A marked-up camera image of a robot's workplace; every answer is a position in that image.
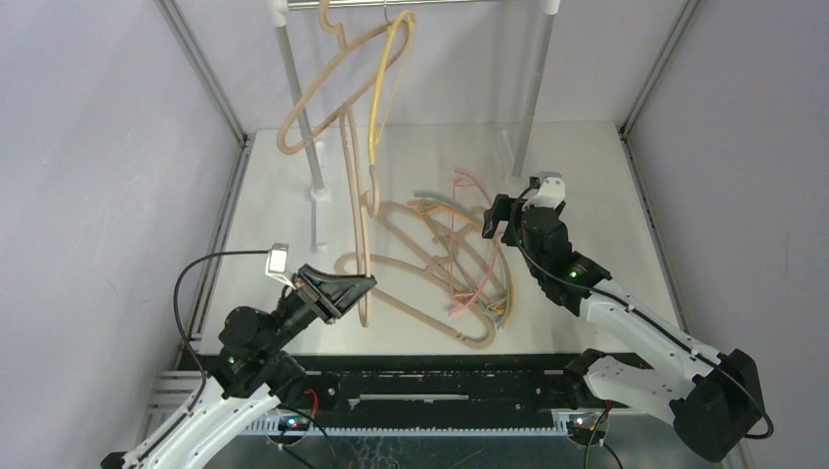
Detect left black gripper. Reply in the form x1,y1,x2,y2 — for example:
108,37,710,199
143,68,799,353
263,263,376,354

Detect pink wire hanger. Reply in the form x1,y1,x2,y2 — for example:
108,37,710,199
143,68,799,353
447,169,503,319

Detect beige plastic hanger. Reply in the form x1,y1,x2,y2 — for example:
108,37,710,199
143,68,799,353
376,196,514,320
337,107,383,329
277,0,415,156
370,254,497,351

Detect yellow wire hanger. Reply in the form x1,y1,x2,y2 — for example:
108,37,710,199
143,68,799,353
368,9,416,166

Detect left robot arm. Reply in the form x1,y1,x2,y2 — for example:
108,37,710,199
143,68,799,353
100,265,376,468

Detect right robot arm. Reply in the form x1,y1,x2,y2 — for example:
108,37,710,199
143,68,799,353
482,193,774,462

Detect white metal clothes rack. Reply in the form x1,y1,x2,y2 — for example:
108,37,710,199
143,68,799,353
264,0,561,252

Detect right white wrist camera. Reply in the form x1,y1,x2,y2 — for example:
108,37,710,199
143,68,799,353
524,171,566,210

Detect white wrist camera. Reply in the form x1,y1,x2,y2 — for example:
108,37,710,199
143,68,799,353
265,242,293,287
524,171,566,210

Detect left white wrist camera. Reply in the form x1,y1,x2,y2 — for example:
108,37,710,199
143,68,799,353
265,242,293,287

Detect orange wire hanger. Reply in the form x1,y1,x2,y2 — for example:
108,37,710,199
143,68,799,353
408,200,516,331

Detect green wire hanger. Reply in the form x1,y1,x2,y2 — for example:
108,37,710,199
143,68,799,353
413,190,516,329

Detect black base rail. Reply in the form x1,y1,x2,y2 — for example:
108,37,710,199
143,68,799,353
285,353,606,432

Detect right black camera cable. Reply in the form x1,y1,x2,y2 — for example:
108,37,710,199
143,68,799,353
507,181,775,442

